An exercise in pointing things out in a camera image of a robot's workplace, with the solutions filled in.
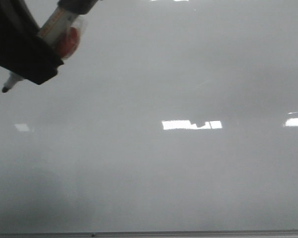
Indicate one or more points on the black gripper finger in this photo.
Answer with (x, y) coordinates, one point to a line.
(77, 6)
(22, 51)

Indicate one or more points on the whiteboard marker with label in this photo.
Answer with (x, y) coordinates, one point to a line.
(62, 32)

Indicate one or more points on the white whiteboard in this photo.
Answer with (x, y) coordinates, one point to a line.
(172, 115)

